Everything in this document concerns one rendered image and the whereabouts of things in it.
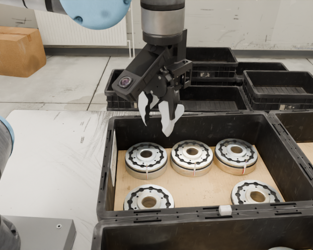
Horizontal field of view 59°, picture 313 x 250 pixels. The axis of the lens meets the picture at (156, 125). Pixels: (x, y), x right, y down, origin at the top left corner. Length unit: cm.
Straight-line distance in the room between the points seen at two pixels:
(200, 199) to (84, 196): 35
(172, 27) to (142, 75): 9
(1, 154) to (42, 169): 31
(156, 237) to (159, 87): 26
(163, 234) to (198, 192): 18
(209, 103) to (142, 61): 136
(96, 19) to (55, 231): 51
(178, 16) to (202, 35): 301
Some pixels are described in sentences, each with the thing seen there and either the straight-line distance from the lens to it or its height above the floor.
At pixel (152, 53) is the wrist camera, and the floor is 113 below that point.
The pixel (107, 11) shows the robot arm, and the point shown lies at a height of 124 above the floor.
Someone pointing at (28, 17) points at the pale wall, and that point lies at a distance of 376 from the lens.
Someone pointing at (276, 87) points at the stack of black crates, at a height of 49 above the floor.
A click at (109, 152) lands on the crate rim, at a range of 59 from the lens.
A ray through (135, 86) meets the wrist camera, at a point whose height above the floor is 109.
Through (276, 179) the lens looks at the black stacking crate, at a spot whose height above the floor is 84.
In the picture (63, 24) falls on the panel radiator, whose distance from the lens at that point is 350.
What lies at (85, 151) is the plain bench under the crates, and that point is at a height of 70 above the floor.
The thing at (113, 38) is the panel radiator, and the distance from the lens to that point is 340.
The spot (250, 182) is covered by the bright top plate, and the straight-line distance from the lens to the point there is 65.
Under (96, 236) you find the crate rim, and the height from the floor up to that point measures 93.
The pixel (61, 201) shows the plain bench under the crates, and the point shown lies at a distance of 83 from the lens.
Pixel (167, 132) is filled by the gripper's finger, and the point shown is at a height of 97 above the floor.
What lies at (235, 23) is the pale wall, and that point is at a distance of 351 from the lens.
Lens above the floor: 131
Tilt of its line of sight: 36 degrees down
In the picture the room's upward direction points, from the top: straight up
